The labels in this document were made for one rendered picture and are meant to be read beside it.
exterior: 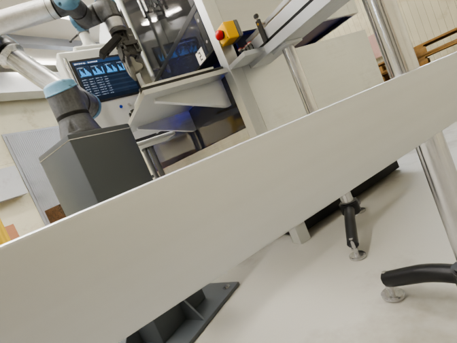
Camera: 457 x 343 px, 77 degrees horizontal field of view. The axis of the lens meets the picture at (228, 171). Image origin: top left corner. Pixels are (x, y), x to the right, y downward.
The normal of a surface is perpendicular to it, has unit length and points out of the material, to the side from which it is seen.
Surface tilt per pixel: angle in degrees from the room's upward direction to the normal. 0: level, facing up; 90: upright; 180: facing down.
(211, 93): 90
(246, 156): 90
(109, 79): 90
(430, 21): 90
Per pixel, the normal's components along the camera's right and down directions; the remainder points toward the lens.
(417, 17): -0.51, 0.29
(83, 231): 0.43, -0.11
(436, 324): -0.39, -0.92
